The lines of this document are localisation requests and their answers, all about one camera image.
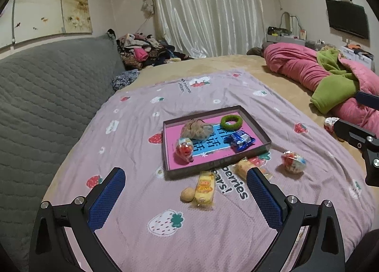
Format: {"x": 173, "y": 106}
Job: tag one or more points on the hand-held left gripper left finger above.
{"x": 106, "y": 201}

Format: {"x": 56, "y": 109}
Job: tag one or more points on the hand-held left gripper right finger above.
{"x": 263, "y": 198}

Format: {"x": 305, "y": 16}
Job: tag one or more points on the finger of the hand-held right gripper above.
{"x": 368, "y": 100}
{"x": 349, "y": 132}

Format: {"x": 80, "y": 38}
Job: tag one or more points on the orange bread packet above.
{"x": 244, "y": 167}

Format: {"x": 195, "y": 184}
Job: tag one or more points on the red toy egg packet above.
{"x": 291, "y": 162}
{"x": 183, "y": 150}

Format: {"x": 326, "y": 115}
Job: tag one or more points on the yellow snack packet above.
{"x": 204, "y": 187}

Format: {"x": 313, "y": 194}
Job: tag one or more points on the blue snack packet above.
{"x": 237, "y": 140}

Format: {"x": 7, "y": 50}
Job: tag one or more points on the grey shallow cardboard box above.
{"x": 177, "y": 173}

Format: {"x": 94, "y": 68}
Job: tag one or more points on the walnut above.
{"x": 187, "y": 195}

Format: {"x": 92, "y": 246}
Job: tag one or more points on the beige mesh pouch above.
{"x": 195, "y": 129}

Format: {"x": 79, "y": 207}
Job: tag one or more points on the small cloth doll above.
{"x": 328, "y": 124}

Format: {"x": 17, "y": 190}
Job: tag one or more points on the green fleece blanket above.
{"x": 331, "y": 91}

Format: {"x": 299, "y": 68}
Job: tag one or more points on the white storage box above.
{"x": 359, "y": 55}

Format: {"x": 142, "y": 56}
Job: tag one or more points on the pink strawberry print blanket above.
{"x": 133, "y": 147}

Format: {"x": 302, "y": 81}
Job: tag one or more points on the black television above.
{"x": 346, "y": 18}

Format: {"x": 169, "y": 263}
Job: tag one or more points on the pink quilt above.
{"x": 290, "y": 58}

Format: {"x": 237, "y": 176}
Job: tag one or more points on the pink and blue book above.
{"x": 174, "y": 138}

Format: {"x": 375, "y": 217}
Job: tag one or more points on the curved white tube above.
{"x": 291, "y": 18}

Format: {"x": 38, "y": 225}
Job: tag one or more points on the dark bag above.
{"x": 278, "y": 31}

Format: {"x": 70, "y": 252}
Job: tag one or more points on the grey quilted headboard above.
{"x": 44, "y": 97}

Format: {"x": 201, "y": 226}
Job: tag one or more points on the blue patterned cloth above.
{"x": 124, "y": 79}

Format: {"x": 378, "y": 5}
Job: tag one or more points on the dark cloth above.
{"x": 254, "y": 51}

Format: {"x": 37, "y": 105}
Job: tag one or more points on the pile of clothes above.
{"x": 139, "y": 52}

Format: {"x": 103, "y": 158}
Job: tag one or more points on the white curtain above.
{"x": 207, "y": 8}

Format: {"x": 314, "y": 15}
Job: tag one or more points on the hanging plush ornament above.
{"x": 148, "y": 6}

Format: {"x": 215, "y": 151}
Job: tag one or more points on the floral wall painting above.
{"x": 44, "y": 8}

